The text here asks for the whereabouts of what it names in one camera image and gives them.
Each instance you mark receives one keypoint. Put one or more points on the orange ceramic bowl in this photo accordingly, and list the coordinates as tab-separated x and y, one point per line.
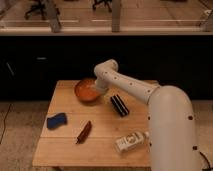
85	90

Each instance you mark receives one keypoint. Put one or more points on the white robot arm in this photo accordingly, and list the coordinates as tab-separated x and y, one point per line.
172	129

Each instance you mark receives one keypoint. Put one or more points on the black white striped box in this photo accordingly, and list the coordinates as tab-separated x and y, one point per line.
119	105

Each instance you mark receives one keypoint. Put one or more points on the brown chocolate bar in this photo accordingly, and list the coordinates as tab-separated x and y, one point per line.
84	133

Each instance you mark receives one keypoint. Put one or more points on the wooden table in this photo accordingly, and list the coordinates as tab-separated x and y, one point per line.
59	148

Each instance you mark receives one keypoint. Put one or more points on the blue sponge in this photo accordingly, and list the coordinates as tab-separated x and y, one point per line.
56	121

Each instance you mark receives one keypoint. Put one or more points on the white plastic bottle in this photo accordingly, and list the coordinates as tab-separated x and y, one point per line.
130	141

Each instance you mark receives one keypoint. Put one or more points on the black office chair left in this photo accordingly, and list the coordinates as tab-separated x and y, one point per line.
39	5

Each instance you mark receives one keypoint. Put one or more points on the grey metal post middle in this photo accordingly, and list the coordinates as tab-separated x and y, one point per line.
116	11

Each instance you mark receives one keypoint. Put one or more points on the grey metal post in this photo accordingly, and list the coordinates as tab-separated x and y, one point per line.
116	11
207	25
52	16

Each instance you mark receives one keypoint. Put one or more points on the grey metal post left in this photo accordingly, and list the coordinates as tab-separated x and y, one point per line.
52	16

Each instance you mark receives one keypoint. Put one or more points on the grey metal post right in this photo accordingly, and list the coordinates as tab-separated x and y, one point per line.
207	25

